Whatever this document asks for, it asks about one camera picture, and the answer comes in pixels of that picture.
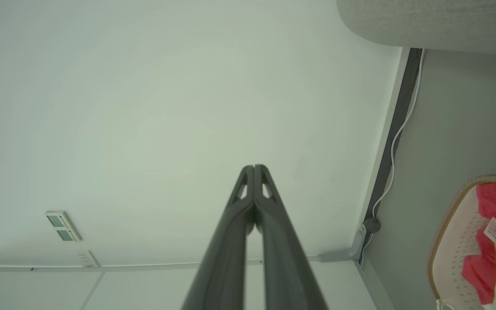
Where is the grey fabric sofa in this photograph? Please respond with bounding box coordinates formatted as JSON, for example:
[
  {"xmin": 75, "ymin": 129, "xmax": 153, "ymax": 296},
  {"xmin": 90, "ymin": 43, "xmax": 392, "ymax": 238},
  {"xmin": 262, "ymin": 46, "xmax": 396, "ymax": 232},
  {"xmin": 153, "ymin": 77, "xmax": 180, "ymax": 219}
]
[{"xmin": 335, "ymin": 0, "xmax": 496, "ymax": 56}]

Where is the grey conduit pipe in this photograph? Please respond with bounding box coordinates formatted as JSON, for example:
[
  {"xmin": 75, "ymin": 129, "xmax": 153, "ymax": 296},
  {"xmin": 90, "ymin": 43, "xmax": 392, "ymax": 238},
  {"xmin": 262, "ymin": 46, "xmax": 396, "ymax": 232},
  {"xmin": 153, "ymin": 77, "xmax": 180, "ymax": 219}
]
[{"xmin": 317, "ymin": 224, "xmax": 367, "ymax": 263}]

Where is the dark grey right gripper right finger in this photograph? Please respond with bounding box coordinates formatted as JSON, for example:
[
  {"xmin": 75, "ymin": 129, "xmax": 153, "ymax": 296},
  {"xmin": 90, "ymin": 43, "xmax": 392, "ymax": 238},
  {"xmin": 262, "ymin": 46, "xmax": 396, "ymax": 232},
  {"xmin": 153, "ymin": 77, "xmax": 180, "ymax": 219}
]
[{"xmin": 255, "ymin": 165, "xmax": 328, "ymax": 310}]

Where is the cream perforated laundry basket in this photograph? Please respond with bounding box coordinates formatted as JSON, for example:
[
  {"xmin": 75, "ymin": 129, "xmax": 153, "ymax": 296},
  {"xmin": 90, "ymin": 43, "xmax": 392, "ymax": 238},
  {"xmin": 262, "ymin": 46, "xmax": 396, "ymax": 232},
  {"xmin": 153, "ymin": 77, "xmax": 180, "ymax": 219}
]
[{"xmin": 428, "ymin": 174, "xmax": 496, "ymax": 310}]

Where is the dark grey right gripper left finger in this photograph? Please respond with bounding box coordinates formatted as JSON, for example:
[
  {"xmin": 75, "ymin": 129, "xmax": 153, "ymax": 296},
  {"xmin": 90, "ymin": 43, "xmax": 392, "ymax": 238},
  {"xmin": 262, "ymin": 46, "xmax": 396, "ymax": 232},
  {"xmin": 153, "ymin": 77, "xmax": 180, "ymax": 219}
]
[{"xmin": 182, "ymin": 165, "xmax": 255, "ymax": 310}]

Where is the dark baseboard strip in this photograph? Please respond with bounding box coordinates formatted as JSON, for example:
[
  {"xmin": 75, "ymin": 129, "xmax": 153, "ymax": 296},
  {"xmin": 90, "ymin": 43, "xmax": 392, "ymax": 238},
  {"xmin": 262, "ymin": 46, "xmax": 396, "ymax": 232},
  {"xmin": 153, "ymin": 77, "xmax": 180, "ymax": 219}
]
[{"xmin": 358, "ymin": 47, "xmax": 423, "ymax": 265}]

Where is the white wall cable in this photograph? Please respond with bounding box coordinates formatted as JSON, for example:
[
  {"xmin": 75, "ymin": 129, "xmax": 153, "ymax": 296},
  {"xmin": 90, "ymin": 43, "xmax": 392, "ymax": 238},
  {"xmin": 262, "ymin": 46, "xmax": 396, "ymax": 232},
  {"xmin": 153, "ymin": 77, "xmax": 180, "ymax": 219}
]
[{"xmin": 362, "ymin": 50, "xmax": 425, "ymax": 254}]

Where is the wall outlet panel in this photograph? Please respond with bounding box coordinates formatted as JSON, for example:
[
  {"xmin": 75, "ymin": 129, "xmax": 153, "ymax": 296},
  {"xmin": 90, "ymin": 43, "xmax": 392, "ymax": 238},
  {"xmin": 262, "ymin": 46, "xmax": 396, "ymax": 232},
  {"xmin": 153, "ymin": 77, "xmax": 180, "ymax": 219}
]
[{"xmin": 44, "ymin": 211, "xmax": 81, "ymax": 243}]

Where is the white wall outlet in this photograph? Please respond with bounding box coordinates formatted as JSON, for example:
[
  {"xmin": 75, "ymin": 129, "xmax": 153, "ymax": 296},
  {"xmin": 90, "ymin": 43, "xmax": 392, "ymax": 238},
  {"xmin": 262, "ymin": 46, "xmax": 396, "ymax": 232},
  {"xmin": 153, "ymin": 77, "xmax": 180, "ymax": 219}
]
[{"xmin": 76, "ymin": 251, "xmax": 99, "ymax": 268}]

